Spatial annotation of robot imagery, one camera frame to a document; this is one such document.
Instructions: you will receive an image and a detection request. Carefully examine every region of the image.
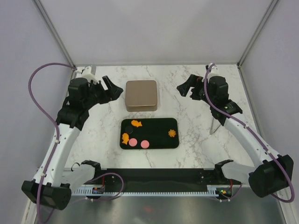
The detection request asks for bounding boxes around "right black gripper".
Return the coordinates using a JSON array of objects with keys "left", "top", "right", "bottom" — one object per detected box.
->
[{"left": 177, "top": 74, "right": 215, "bottom": 106}]

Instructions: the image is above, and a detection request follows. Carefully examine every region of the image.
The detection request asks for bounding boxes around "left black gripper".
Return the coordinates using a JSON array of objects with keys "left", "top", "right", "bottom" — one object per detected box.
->
[{"left": 83, "top": 76, "right": 123, "bottom": 109}]

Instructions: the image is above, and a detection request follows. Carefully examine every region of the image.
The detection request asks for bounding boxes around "gold tin lid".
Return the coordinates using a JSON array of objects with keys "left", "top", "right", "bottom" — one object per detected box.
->
[{"left": 125, "top": 80, "right": 158, "bottom": 108}]

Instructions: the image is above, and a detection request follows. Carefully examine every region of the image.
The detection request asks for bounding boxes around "gold cookie tin box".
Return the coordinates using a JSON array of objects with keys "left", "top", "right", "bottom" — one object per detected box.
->
[{"left": 126, "top": 103, "right": 158, "bottom": 112}]

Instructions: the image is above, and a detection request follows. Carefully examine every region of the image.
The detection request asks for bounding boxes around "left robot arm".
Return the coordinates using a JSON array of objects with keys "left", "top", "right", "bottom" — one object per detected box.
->
[{"left": 21, "top": 76, "right": 123, "bottom": 210}]

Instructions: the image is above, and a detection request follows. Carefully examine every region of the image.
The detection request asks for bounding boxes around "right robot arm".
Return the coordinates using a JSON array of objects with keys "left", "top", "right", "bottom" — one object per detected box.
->
[{"left": 177, "top": 75, "right": 294, "bottom": 198}]

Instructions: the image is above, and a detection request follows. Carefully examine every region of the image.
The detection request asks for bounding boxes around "orange fish cookie upper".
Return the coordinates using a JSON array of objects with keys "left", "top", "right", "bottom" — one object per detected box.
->
[{"left": 131, "top": 120, "right": 142, "bottom": 127}]

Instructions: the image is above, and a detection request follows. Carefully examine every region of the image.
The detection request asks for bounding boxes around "orange fish cookie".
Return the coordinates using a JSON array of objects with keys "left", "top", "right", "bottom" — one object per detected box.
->
[
  {"left": 131, "top": 120, "right": 142, "bottom": 127},
  {"left": 121, "top": 133, "right": 129, "bottom": 145}
]

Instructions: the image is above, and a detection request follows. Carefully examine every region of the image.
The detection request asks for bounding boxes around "orange flower cookie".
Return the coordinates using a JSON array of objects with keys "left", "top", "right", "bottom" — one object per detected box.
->
[{"left": 168, "top": 129, "right": 177, "bottom": 138}]

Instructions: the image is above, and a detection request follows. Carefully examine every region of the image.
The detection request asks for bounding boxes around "black sandwich cookie left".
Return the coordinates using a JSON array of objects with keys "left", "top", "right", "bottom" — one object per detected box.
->
[{"left": 125, "top": 126, "right": 133, "bottom": 134}]

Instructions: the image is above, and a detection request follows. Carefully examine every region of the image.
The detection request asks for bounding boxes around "orange fish cookie lower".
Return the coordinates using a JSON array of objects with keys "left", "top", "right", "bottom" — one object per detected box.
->
[{"left": 121, "top": 133, "right": 129, "bottom": 145}]

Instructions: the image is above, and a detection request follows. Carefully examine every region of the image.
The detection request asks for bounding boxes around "dark green tray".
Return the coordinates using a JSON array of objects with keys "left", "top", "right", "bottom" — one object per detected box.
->
[{"left": 119, "top": 118, "right": 179, "bottom": 150}]

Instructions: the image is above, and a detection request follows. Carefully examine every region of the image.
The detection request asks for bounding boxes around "pink macaron left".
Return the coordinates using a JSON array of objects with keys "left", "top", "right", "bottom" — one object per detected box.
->
[{"left": 128, "top": 138, "right": 138, "bottom": 147}]

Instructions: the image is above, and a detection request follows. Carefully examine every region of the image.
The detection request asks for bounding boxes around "pink macaron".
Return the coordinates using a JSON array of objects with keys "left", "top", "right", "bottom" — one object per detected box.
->
[
  {"left": 128, "top": 138, "right": 138, "bottom": 147},
  {"left": 141, "top": 140, "right": 150, "bottom": 149}
]

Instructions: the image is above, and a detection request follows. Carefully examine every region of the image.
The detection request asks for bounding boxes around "pink macaron right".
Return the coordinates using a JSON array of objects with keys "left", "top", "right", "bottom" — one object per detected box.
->
[{"left": 141, "top": 140, "right": 150, "bottom": 149}]

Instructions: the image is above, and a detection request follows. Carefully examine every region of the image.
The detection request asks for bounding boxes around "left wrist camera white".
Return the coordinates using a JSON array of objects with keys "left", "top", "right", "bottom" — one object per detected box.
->
[{"left": 75, "top": 65, "right": 98, "bottom": 83}]

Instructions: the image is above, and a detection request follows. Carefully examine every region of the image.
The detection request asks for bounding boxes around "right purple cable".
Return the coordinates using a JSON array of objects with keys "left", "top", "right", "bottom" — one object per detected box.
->
[{"left": 203, "top": 63, "right": 294, "bottom": 203}]

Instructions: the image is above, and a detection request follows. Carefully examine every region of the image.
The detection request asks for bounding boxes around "purple cable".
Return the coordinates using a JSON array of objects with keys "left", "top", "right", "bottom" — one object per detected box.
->
[
  {"left": 203, "top": 63, "right": 294, "bottom": 203},
  {"left": 28, "top": 62, "right": 124, "bottom": 224}
]

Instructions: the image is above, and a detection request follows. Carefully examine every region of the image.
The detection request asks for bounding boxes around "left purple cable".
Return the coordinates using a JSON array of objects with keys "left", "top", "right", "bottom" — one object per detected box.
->
[{"left": 28, "top": 62, "right": 124, "bottom": 224}]

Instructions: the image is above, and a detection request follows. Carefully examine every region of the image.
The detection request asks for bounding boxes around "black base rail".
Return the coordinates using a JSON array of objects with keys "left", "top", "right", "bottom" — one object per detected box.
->
[{"left": 87, "top": 168, "right": 240, "bottom": 193}]

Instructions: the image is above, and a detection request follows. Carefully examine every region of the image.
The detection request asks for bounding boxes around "aluminium frame rail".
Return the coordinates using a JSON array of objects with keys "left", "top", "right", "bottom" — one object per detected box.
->
[{"left": 35, "top": 167, "right": 287, "bottom": 196}]

